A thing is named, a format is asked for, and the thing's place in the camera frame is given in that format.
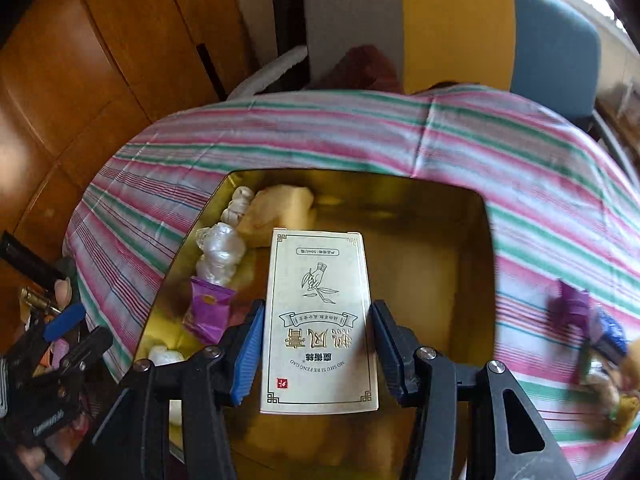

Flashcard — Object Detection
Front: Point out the black bar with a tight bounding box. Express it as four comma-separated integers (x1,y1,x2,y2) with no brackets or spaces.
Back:
0,231,68,286

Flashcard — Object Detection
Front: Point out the wooden wardrobe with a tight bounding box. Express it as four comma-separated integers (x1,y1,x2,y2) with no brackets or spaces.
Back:
0,0,256,281

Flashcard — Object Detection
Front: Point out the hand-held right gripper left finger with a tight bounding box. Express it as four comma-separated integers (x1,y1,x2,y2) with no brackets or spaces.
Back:
90,299,267,480

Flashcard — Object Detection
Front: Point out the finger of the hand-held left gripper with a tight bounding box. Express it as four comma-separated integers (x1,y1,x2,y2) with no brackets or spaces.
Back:
44,302,87,342
10,326,115,401

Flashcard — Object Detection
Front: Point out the blue snack packet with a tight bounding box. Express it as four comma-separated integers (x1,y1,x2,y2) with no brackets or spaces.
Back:
590,307,630,361

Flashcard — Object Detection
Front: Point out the purple snack packet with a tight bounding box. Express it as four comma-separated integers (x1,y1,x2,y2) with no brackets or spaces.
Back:
182,277,237,346
550,280,593,346

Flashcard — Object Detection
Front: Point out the striped tablecloth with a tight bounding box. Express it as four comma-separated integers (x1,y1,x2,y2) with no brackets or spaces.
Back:
62,85,640,480

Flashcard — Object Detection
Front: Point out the clear white item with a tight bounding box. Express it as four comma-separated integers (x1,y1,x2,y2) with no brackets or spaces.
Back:
195,222,247,288

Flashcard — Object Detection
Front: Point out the white sweet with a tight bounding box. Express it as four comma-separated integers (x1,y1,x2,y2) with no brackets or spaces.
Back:
147,345,187,367

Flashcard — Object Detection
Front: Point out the pink plastic knob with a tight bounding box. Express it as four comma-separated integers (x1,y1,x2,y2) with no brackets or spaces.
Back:
54,280,76,311

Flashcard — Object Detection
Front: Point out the clear green wrapper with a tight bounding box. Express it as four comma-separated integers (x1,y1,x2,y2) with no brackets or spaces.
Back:
580,355,621,421

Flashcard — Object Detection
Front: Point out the brass object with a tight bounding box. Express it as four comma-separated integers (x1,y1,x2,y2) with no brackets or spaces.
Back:
19,287,56,316

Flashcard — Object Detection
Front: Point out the dark red cushion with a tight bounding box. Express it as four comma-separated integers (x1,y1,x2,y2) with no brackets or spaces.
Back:
320,44,403,93

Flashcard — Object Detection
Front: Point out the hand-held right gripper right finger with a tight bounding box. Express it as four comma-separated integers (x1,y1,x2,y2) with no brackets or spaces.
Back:
370,299,581,480

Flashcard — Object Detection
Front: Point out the white twisted candy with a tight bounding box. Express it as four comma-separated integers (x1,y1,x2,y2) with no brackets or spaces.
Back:
221,186,256,226

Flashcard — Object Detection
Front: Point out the white printed box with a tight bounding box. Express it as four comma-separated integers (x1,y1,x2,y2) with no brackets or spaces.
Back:
259,228,380,415

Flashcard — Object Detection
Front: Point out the dark red cloth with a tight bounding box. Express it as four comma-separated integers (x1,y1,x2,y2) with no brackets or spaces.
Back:
412,81,481,96

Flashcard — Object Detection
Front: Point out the gold metal tin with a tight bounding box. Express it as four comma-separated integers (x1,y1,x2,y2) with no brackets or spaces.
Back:
131,169,498,480

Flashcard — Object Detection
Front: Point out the small yellow cake packet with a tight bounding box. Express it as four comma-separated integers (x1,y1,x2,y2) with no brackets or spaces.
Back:
607,390,640,443

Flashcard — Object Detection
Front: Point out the grey yellow blue sofa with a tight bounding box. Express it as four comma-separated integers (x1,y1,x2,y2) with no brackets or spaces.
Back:
227,0,631,146

